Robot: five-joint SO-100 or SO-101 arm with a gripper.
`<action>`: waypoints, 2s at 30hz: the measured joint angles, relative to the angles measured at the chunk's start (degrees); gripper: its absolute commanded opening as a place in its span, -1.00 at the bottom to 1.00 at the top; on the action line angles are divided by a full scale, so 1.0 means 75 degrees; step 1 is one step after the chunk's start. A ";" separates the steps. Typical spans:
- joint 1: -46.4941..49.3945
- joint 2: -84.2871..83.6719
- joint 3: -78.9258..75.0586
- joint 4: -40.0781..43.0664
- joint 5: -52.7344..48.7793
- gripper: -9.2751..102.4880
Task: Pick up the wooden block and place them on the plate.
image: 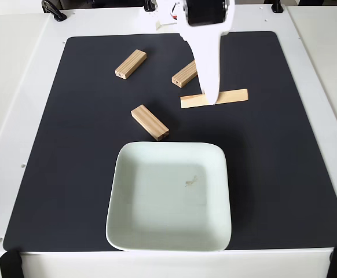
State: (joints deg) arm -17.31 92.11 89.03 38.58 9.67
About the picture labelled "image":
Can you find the striped wooden block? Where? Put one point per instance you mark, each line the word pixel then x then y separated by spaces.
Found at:
pixel 149 122
pixel 131 64

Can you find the black table mat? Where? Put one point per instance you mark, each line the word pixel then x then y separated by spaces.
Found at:
pixel 70 144

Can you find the black table clamp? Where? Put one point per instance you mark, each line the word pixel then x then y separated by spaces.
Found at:
pixel 54 10
pixel 277 6
pixel 148 5

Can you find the grooved wooden block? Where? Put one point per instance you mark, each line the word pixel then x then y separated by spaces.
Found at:
pixel 233 96
pixel 184 75

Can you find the white square plate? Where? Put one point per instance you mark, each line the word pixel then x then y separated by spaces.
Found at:
pixel 168 197

